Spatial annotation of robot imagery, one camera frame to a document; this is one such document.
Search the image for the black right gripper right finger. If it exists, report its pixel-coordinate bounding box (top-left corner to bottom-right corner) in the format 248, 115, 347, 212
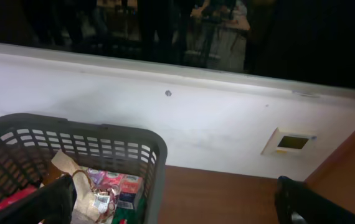
275, 176, 355, 224

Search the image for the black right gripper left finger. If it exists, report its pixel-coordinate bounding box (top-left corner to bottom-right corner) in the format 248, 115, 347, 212
0, 175, 77, 224

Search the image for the orange spaghetti packet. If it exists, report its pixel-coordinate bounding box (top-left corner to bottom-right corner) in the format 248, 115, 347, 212
0, 185, 37, 210

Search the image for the white rice bag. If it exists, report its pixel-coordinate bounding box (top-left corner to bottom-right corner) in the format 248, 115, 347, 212
50, 149, 121, 223

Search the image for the Kleenex tissue multipack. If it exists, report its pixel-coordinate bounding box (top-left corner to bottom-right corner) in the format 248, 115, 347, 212
86, 168, 144, 210

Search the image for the green Nescafe coffee bag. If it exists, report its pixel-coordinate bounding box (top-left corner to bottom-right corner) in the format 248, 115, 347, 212
112, 198, 147, 224

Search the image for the grey plastic basket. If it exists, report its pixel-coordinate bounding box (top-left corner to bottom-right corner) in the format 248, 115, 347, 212
0, 113, 168, 223

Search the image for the white wall socket plate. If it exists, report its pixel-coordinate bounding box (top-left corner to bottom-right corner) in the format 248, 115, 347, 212
261, 128, 318, 156

